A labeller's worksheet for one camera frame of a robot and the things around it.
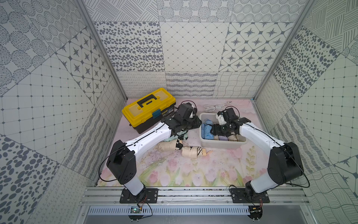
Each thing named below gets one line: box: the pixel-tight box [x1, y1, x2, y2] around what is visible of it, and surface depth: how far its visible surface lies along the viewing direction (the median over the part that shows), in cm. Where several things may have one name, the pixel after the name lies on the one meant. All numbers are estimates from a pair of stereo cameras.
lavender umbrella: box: [218, 135, 228, 141], surface depth 94 cm
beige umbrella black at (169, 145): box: [153, 139, 178, 152], surface depth 90 cm
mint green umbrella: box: [163, 130, 188, 142], surface depth 95 cm
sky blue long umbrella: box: [201, 118, 214, 140], surface depth 92 cm
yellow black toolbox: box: [121, 87, 177, 134], surface depth 95 cm
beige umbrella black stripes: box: [181, 146, 213, 159], surface depth 88 cm
